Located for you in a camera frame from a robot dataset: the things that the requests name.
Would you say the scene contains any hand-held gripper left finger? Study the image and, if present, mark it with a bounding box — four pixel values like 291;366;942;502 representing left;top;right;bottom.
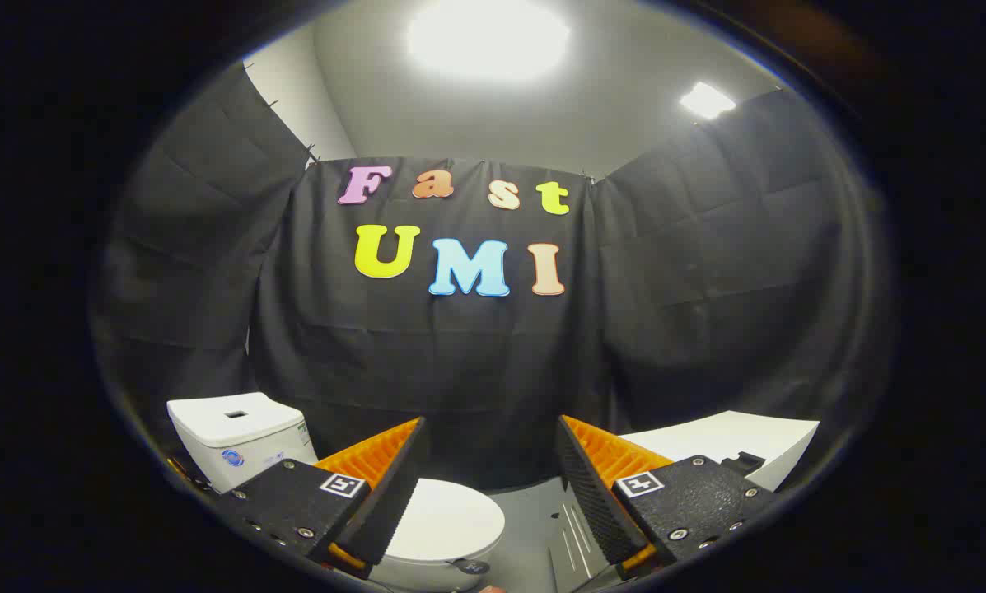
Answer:
211;416;426;580

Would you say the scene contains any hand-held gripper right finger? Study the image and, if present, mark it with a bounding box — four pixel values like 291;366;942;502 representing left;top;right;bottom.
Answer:
554;414;780;575

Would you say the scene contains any white toilet lid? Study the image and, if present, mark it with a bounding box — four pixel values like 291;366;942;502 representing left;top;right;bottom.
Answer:
381;478;507;577

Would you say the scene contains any white toilet bowl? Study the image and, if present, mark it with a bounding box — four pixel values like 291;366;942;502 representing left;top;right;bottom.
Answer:
367;545;503;593

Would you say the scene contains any white toilet tank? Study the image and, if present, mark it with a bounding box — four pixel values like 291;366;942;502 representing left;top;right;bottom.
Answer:
166;392;319;495

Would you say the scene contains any grey cabinet with white top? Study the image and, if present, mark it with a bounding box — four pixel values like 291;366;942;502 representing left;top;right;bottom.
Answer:
546;410;820;593

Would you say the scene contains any small black block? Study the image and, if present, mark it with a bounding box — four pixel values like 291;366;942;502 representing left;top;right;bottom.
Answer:
722;451;767;478

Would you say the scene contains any black backdrop cloth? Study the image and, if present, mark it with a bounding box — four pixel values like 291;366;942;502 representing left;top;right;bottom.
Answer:
89;62;897;495

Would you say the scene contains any rectangular ceiling light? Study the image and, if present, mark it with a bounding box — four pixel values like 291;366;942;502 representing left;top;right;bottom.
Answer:
678;81;738;121

